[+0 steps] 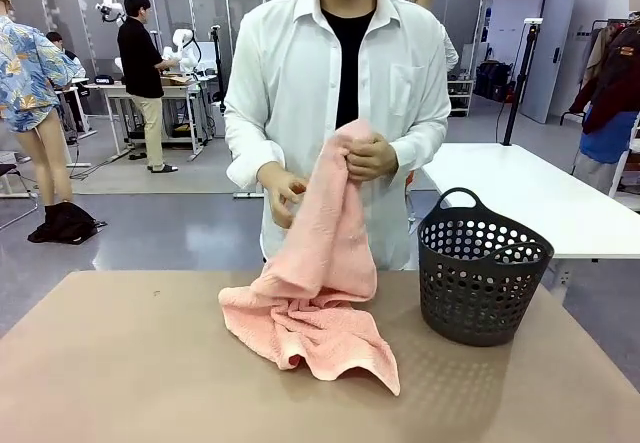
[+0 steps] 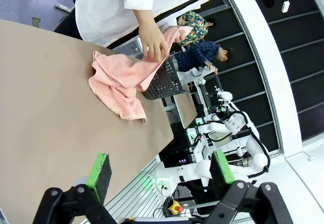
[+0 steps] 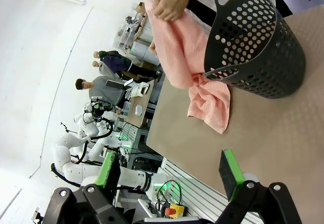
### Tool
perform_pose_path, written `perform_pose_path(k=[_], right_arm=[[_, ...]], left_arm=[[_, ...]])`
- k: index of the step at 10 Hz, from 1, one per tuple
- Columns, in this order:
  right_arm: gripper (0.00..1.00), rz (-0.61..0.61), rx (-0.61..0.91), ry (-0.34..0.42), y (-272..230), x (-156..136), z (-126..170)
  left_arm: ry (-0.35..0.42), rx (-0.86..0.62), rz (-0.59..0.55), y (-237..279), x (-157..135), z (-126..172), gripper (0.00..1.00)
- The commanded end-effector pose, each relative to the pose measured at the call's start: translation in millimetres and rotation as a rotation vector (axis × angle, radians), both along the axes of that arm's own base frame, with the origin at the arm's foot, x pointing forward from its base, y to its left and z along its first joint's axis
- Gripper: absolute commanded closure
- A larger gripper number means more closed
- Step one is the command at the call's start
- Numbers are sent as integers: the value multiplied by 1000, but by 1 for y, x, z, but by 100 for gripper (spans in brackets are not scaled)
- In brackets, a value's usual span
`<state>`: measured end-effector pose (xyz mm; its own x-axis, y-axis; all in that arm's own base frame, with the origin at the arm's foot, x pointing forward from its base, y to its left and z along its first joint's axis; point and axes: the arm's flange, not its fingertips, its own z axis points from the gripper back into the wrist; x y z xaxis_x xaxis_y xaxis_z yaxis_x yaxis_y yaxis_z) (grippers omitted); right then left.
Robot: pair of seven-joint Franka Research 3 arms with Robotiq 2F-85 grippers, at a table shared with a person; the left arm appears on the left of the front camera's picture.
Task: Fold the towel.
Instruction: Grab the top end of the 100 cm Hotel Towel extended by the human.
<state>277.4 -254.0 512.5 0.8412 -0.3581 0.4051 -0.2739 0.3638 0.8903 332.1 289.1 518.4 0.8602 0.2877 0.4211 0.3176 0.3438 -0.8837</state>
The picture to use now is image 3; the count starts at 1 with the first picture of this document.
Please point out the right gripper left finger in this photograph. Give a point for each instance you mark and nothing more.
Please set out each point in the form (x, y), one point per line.
(101, 203)

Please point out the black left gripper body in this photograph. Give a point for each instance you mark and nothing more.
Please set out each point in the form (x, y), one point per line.
(100, 110)

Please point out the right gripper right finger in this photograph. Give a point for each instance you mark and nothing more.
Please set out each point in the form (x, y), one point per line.
(253, 203)

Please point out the pink towel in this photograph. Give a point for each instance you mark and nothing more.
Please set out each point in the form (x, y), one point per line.
(177, 57)

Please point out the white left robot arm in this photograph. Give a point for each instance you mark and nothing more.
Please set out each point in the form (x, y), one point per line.
(134, 179)

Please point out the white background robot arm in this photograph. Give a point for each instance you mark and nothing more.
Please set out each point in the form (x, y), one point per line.
(101, 146)

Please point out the person's right hand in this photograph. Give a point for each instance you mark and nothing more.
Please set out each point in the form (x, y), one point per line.
(152, 48)

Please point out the person's left hand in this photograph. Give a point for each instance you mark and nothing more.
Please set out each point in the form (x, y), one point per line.
(172, 4)

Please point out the seated person in grey sweater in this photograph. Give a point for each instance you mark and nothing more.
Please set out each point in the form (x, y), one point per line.
(106, 92)

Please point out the black tablet screen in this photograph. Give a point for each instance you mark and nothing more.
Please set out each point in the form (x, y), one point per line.
(114, 84)

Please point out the small white square device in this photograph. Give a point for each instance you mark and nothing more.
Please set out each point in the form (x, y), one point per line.
(138, 110)

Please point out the mannequin in grey top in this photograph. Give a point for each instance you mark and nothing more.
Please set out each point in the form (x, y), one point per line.
(103, 68)

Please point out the wooden background desk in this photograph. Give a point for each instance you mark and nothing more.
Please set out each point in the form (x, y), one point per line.
(141, 100)

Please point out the white desk stand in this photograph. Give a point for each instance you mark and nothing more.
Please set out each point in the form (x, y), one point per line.
(138, 88)

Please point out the mannequin in blue patterned shirt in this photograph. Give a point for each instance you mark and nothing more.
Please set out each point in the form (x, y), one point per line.
(114, 58)

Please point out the grey equipment rack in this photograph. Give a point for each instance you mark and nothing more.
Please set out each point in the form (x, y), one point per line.
(144, 148)

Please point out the white cylindrical machine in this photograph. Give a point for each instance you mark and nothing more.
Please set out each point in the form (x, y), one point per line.
(144, 52)

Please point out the yellow emergency stop button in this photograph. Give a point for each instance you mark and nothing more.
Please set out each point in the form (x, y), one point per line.
(176, 210)

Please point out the clear plastic bins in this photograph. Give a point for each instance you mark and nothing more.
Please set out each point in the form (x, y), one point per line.
(125, 35)

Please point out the dark grey perforated basket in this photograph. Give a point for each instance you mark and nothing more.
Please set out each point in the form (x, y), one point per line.
(278, 64)

